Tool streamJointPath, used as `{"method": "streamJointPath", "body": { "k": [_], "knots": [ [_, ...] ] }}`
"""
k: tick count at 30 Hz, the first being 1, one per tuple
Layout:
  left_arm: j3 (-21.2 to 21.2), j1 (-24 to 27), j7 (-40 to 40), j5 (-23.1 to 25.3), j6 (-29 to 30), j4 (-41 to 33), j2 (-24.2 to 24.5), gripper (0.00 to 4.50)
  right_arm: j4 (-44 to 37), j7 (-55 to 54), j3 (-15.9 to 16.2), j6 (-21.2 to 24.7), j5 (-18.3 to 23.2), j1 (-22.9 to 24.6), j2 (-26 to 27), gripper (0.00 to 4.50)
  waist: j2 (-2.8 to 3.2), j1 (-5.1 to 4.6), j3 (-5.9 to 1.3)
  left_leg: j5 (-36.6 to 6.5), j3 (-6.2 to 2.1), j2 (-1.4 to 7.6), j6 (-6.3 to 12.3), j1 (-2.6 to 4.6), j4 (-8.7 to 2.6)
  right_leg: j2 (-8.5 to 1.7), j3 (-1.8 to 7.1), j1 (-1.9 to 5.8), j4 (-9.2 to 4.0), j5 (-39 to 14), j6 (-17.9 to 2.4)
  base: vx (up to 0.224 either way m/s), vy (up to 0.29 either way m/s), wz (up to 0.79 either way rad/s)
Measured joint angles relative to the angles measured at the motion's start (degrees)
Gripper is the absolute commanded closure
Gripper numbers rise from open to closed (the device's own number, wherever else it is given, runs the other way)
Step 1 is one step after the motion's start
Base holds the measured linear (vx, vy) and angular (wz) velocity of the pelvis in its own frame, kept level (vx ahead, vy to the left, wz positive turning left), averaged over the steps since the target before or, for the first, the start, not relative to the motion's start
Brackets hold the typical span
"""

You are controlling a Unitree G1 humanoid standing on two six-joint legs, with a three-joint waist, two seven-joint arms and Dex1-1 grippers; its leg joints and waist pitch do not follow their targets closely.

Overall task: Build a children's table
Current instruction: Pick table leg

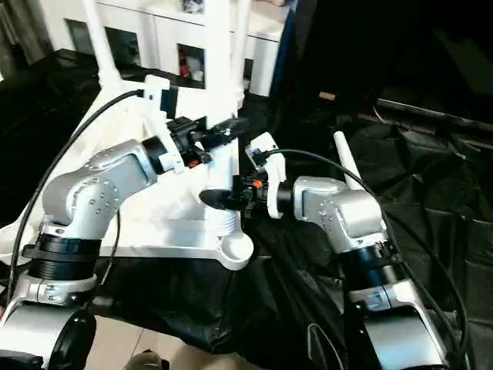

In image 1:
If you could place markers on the white plastic table top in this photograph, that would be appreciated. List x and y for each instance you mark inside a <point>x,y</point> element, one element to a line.
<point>162,235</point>

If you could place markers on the white plastic table leg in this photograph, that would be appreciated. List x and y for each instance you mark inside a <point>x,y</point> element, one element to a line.
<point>218,62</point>
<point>347,158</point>
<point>240,46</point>
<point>100,38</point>

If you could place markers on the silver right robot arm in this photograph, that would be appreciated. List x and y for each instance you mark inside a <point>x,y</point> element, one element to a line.
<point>347,216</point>

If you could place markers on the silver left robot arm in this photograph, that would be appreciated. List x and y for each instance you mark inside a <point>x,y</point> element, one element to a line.
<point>92,193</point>

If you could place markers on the red bottle in cabinet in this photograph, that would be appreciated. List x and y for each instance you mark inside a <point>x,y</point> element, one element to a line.
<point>183,63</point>

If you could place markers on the small tan label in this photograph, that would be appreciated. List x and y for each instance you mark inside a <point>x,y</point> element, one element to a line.
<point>327,96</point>

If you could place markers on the white cabinet with glass doors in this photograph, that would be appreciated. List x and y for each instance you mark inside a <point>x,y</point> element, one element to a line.
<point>146,19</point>

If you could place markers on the grey object on cabinet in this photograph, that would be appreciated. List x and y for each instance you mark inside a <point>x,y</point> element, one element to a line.
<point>192,5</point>

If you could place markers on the black plastic mat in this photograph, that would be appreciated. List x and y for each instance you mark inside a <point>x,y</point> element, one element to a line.
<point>447,200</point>

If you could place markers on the long black bar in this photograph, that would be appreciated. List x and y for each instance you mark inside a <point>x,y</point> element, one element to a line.
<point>439,112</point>

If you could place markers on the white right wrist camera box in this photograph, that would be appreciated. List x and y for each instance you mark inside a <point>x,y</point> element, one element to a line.
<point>266,154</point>

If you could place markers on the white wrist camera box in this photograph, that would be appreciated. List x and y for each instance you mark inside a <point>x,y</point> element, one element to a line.
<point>158,100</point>
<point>266,154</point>

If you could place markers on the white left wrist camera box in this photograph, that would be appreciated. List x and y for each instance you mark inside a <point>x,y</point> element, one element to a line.
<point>158,100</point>

